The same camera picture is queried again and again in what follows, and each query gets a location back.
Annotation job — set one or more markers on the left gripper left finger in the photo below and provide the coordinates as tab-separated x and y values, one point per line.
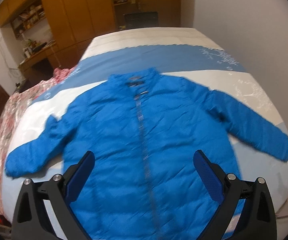
30	219

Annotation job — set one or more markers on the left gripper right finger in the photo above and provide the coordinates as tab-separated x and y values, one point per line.
257	219

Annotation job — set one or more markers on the blue puffer jacket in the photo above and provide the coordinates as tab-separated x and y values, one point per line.
144	129

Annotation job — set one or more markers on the pink floral quilt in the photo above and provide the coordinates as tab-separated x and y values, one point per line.
14	110

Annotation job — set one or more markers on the blue and white bed sheet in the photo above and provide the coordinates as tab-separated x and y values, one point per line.
180	52

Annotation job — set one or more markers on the wooden desk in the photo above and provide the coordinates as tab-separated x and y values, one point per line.
38	67

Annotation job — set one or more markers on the wooden wardrobe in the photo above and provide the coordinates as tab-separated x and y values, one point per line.
74	23

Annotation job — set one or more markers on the wooden wall shelf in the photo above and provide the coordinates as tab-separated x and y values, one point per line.
27	19

